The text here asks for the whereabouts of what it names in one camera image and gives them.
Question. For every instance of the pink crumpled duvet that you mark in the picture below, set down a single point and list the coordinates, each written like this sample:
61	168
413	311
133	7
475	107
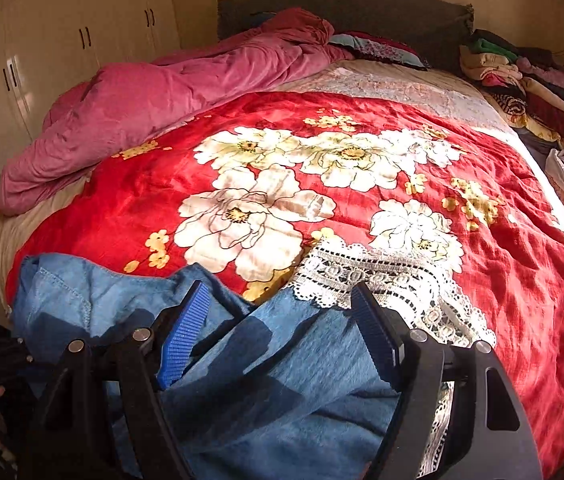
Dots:
126	104

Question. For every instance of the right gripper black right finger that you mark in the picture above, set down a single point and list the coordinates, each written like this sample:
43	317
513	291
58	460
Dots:
411	363

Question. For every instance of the pile of folded clothes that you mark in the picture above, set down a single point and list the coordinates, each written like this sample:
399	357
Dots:
524	84

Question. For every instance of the dark grey headboard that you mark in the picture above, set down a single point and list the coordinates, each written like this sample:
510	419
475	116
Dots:
433	28

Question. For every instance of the red floral blanket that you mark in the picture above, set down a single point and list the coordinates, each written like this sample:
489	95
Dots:
252	189

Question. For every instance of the cream wardrobe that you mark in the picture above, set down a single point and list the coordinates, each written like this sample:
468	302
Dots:
49	46

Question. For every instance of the white lace cloth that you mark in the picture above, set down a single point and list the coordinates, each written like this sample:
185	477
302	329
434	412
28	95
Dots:
377	284

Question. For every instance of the patterned pillow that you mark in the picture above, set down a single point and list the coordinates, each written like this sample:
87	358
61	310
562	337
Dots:
379	49

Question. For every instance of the blue denim jeans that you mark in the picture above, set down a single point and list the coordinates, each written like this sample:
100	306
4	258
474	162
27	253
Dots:
283	390

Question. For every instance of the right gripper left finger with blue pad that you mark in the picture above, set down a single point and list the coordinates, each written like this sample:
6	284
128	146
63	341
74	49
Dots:
147	362

